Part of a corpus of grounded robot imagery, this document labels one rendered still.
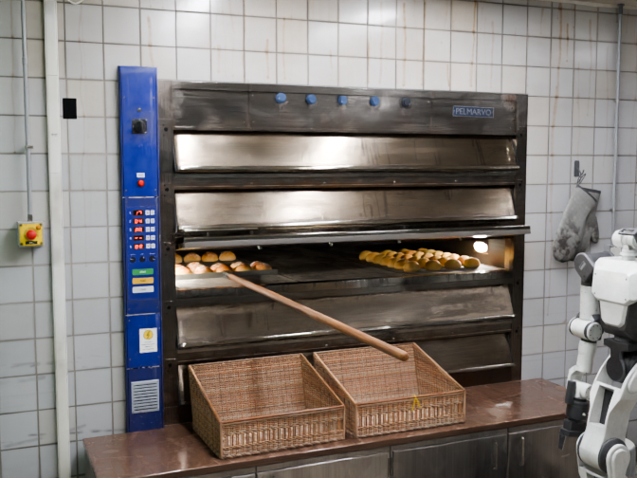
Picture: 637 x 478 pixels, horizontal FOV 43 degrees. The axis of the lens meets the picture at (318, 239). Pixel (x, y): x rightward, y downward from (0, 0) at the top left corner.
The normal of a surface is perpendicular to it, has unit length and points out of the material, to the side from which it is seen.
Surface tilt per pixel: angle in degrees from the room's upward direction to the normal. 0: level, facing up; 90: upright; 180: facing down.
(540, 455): 90
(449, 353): 70
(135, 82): 90
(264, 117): 90
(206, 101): 90
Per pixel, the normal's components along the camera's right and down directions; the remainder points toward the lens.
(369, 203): 0.36, -0.25
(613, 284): -0.92, 0.04
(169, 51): 0.39, 0.08
